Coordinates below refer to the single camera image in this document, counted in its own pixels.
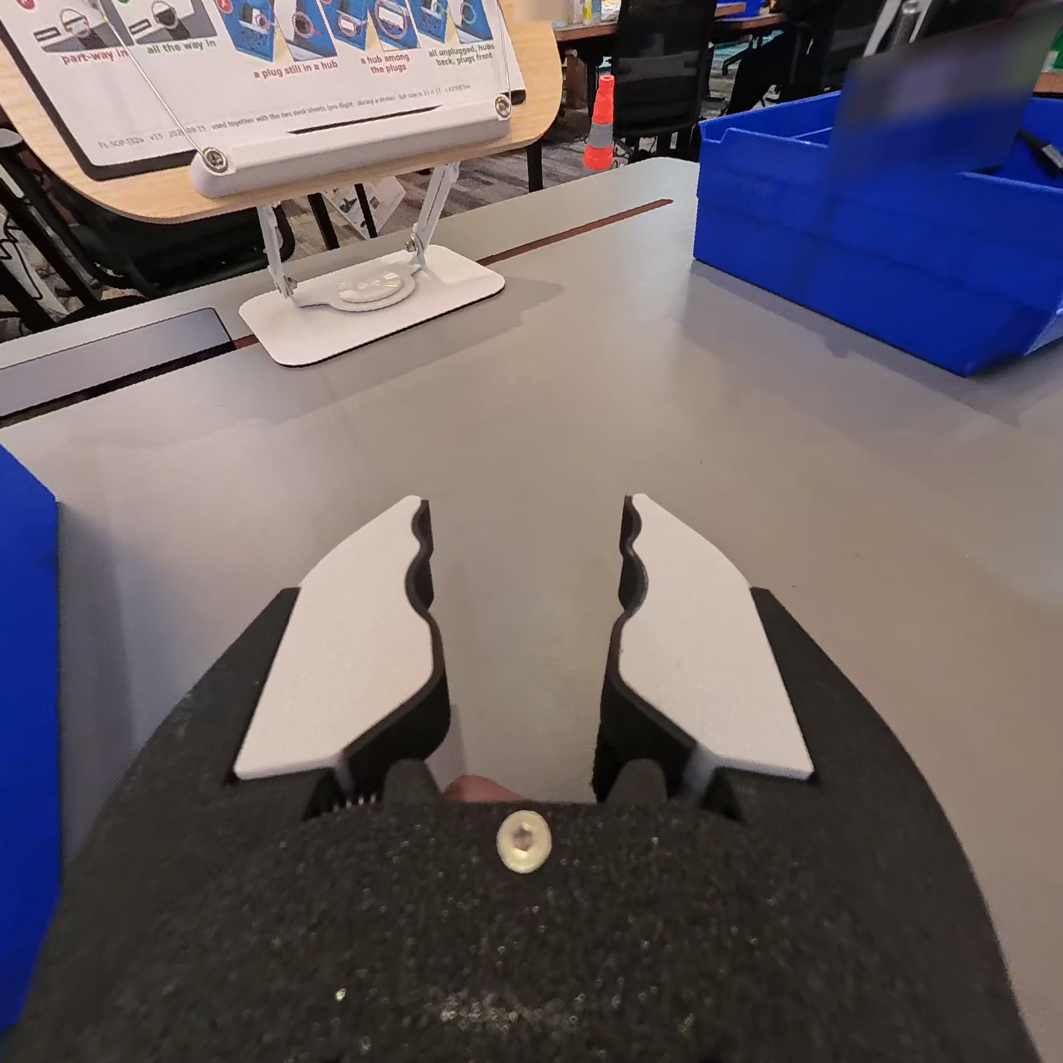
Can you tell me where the wooden office desk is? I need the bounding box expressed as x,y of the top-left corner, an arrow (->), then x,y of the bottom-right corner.
552,0 -> 790,44

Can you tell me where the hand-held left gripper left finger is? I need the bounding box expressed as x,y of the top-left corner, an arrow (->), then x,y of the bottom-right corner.
233,496 -> 452,782

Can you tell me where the blue plastic bin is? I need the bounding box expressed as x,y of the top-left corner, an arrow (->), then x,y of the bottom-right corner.
693,91 -> 1063,379
0,444 -> 63,989

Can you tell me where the black tripod with sheet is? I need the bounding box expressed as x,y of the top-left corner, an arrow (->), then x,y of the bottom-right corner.
322,177 -> 408,244

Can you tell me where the orange cone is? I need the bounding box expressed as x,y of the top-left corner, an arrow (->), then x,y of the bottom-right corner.
583,73 -> 617,173

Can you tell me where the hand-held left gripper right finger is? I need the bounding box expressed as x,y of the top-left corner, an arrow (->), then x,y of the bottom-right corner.
592,493 -> 816,802

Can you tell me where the black office chair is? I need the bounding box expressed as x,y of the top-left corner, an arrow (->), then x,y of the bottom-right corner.
50,195 -> 296,302
610,0 -> 719,161

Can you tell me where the printed instruction sheet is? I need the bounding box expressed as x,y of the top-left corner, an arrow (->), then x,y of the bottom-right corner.
0,0 -> 528,179

